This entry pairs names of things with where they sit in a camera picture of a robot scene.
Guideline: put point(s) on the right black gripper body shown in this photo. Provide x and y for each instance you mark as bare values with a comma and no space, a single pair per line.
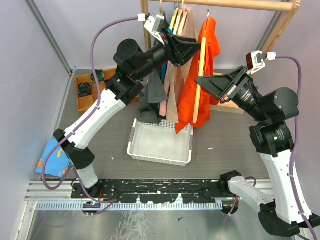
248,98

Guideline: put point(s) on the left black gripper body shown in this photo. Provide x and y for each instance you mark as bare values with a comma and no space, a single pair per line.
157,57

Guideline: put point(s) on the orange t shirt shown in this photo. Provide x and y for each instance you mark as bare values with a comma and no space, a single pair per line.
187,99

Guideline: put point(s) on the wooden hanger with metal hook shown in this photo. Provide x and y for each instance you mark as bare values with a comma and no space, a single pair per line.
201,70

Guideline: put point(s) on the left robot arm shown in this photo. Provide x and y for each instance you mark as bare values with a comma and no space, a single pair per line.
133,65

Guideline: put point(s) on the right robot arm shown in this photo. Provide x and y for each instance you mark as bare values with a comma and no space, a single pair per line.
279,214

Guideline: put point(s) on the blue t shirt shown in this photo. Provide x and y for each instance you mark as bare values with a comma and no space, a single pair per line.
164,66

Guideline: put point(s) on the beige t shirt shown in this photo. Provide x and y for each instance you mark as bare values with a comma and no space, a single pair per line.
181,73

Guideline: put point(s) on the grey t shirt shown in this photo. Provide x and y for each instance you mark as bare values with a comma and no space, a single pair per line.
153,93

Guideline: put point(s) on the wooden hanger blue shirt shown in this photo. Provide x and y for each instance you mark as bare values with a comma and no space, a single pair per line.
174,17

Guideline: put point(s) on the pink t shirt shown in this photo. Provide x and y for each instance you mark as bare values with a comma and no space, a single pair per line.
167,84

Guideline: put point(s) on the wooden hanger grey shirt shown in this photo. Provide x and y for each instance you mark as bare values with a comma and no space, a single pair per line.
161,8

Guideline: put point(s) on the rolled dark sock top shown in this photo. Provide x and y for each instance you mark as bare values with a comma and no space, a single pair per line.
99,75

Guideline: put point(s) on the rolled black sock left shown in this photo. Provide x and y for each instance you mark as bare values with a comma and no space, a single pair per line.
84,89

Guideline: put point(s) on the white plastic basket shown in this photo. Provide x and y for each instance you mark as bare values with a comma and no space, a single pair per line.
159,143

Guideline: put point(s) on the brown wooden compartment tray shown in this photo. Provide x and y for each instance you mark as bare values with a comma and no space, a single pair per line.
84,103

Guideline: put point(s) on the wooden clothes rack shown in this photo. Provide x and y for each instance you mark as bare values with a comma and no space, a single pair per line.
286,9

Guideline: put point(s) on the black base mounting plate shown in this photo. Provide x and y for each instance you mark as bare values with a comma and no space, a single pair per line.
159,191

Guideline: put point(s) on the blue patterned cloth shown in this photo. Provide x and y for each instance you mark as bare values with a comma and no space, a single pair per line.
58,162

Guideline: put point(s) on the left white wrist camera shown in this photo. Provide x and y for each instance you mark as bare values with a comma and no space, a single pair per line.
153,24

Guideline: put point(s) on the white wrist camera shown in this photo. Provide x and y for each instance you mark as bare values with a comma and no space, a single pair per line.
153,24
256,60

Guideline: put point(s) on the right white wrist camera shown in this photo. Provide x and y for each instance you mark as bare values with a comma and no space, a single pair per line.
256,60

